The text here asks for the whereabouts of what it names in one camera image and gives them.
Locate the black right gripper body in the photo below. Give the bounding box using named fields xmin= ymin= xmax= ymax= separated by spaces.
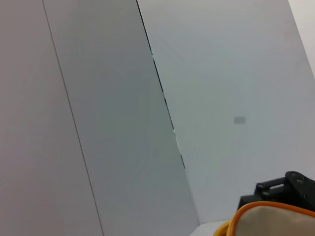
xmin=282 ymin=170 xmax=315 ymax=212

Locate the beige food bag orange trim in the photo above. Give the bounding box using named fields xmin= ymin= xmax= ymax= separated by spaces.
xmin=213 ymin=201 xmax=315 ymax=236

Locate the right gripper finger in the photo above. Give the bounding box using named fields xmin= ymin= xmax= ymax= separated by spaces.
xmin=237 ymin=176 xmax=287 ymax=211

